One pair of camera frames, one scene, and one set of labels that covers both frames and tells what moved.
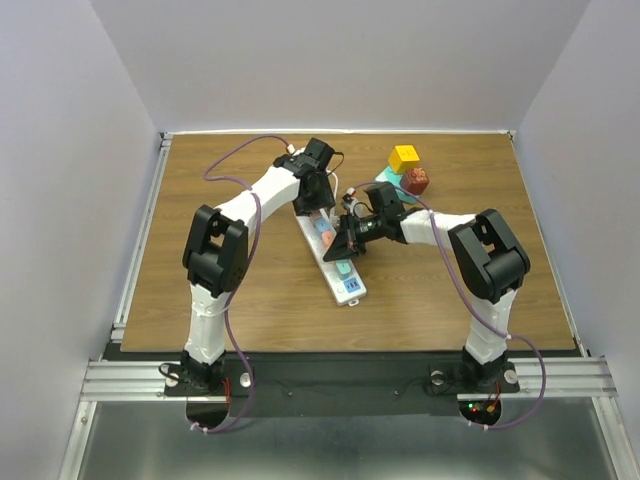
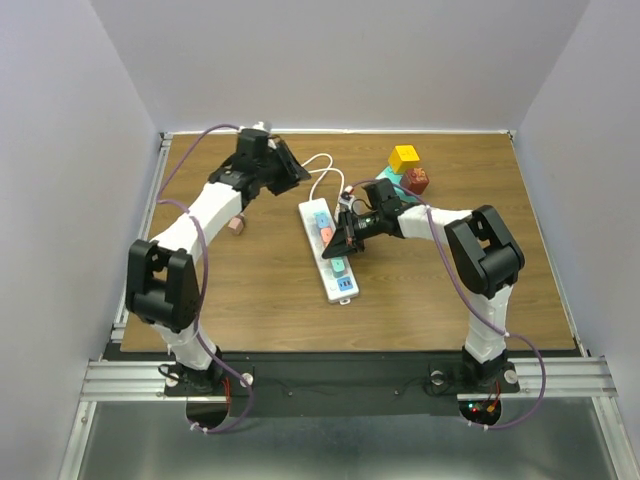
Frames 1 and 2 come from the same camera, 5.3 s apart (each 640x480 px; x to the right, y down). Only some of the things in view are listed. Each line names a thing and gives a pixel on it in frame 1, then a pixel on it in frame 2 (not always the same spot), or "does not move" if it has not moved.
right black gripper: x=345 y=246 does not move
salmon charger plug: x=328 y=237 does not move
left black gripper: x=324 y=199 → x=291 y=171
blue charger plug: x=323 y=224 does not move
